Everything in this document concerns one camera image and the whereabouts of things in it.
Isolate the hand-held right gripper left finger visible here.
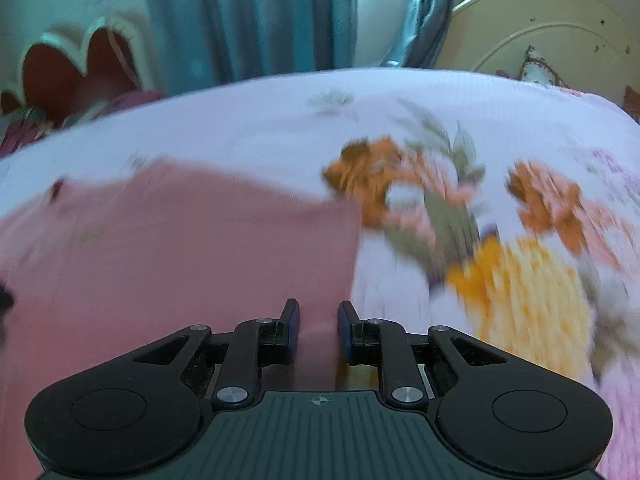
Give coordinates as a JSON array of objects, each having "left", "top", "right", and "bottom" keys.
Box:
[{"left": 133, "top": 299, "right": 302, "bottom": 411}]

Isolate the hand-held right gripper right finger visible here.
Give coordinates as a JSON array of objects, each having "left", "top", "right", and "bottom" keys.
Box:
[{"left": 337, "top": 301, "right": 508, "bottom": 409}]

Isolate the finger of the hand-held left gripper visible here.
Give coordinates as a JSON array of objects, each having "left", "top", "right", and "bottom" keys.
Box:
[{"left": 0, "top": 282, "right": 15, "bottom": 347}]

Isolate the pink knit sweater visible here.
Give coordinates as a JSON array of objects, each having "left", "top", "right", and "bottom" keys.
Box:
[{"left": 0, "top": 156, "right": 364, "bottom": 480}]

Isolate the pile of mixed clothes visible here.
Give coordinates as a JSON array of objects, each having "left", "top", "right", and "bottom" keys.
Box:
[{"left": 0, "top": 89, "right": 166, "bottom": 157}]

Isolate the floral bed sheet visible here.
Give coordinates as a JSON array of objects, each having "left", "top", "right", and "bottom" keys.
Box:
[{"left": 0, "top": 66, "right": 640, "bottom": 480}]

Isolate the red heart-shaped headboard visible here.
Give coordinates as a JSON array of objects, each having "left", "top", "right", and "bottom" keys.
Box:
[{"left": 0, "top": 16, "right": 163, "bottom": 121}]

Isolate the blue curtain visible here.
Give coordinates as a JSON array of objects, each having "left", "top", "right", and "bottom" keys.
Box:
[{"left": 137, "top": 0, "right": 358, "bottom": 93}]

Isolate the patterned pillow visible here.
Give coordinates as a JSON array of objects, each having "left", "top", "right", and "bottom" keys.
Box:
[{"left": 496, "top": 45, "right": 571, "bottom": 89}]

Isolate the grey hanging cloth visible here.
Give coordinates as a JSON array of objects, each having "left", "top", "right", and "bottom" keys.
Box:
[{"left": 382, "top": 0, "right": 458, "bottom": 68}]

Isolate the cream round headboard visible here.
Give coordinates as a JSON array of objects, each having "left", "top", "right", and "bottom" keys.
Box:
[{"left": 434, "top": 0, "right": 640, "bottom": 126}]

